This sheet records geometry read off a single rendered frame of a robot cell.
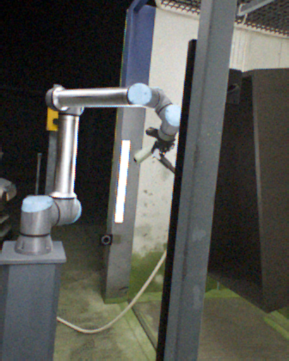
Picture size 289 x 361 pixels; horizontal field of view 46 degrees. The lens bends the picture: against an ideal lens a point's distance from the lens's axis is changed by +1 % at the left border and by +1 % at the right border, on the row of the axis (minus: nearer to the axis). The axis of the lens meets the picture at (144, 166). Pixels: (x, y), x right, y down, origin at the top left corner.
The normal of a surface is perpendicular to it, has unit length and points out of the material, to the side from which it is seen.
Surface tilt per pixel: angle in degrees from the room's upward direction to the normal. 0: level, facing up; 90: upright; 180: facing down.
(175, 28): 90
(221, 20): 90
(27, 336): 90
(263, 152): 90
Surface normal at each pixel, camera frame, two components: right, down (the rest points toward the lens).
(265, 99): 0.41, 0.08
